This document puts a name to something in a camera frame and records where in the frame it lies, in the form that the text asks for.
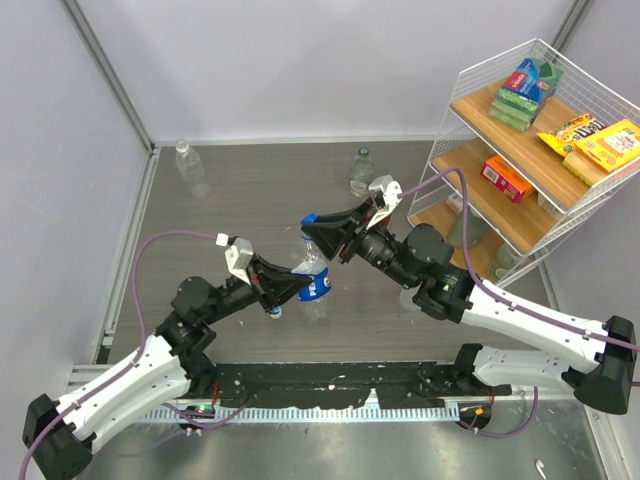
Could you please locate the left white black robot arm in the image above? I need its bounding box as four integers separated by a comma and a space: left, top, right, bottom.
22, 255, 312, 479

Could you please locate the clear empty plastic bottle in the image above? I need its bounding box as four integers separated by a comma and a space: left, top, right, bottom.
175, 139, 211, 199

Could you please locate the orange red box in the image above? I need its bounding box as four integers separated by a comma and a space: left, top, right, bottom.
481, 155, 534, 203

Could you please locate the green cap glass bottle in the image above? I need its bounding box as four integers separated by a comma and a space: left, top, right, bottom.
349, 147, 374, 197

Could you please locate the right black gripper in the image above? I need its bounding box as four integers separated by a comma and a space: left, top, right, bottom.
302, 197, 418, 290

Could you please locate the yellow sponge pack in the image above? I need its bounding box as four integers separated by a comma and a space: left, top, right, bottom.
562, 119, 639, 187

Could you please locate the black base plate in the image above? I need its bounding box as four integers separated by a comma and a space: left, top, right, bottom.
178, 362, 512, 410

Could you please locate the white slotted cable duct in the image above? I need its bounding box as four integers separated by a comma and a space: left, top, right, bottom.
134, 402, 461, 424

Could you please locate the green grey cup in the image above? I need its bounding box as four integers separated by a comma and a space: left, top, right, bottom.
446, 210, 490, 249

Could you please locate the blue label water bottle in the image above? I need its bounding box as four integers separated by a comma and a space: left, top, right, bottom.
291, 235, 332, 320

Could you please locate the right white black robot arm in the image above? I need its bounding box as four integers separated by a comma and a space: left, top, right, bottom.
301, 201, 637, 415

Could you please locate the white wire shelf rack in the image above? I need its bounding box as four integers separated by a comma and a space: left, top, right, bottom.
422, 39, 639, 287

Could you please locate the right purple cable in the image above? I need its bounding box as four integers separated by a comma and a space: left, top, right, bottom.
399, 167, 640, 437

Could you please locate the small white box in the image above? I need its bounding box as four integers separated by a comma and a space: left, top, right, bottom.
446, 193, 463, 215

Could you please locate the green sponge pack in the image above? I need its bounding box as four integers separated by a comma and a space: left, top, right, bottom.
489, 58, 564, 131

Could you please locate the clear glass on shelf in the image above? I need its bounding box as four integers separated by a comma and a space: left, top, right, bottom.
488, 243, 521, 279

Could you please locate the dark blue bottle cap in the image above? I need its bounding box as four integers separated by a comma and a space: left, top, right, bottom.
300, 213, 318, 225

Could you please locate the yellow candy bag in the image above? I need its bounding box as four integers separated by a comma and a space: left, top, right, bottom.
537, 112, 606, 157

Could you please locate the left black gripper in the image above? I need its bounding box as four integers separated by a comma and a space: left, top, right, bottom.
202, 252, 311, 325

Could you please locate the clear bottle blue cap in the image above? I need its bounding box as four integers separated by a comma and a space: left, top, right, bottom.
399, 289, 421, 312

